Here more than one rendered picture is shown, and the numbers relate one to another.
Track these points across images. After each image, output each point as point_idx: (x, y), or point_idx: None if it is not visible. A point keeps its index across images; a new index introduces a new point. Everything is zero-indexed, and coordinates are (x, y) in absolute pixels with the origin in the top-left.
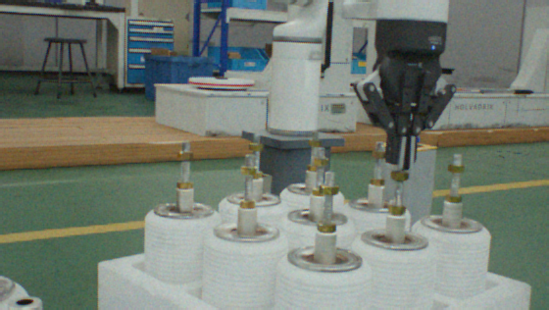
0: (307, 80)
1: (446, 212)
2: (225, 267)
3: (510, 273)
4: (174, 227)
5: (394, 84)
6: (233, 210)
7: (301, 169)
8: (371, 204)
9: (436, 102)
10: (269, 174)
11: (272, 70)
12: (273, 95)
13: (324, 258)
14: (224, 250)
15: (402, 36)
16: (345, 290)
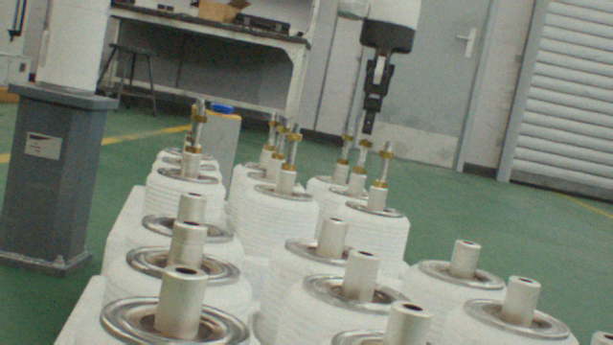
0: (102, 36)
1: (341, 172)
2: (298, 224)
3: None
4: (213, 192)
5: None
6: None
7: (92, 131)
8: (266, 167)
9: None
10: (56, 136)
11: (59, 18)
12: (61, 47)
13: (381, 208)
14: (298, 209)
15: (403, 38)
16: (408, 230)
